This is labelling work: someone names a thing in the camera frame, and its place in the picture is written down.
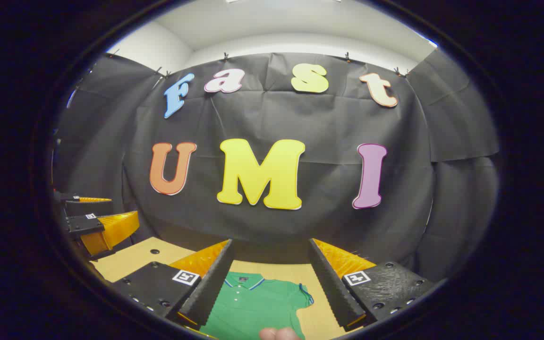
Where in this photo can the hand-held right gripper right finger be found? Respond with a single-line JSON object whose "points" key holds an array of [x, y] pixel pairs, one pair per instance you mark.
{"points": [[331, 288]]}

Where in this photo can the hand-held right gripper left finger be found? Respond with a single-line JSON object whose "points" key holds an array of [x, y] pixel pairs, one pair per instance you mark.
{"points": [[210, 288]]}

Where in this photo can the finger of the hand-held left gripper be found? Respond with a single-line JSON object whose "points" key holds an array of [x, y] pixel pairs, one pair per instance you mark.
{"points": [[88, 208], [83, 225]]}

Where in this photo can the green T-shirt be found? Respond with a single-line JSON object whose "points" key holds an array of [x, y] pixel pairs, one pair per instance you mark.
{"points": [[253, 307]]}

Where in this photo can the black backdrop cloth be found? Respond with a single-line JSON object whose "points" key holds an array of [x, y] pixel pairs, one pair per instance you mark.
{"points": [[328, 132]]}

